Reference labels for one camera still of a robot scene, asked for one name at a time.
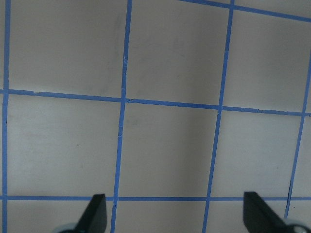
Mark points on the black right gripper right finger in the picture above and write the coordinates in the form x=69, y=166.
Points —
x=258, y=217

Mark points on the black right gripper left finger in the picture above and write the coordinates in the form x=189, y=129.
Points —
x=94, y=218

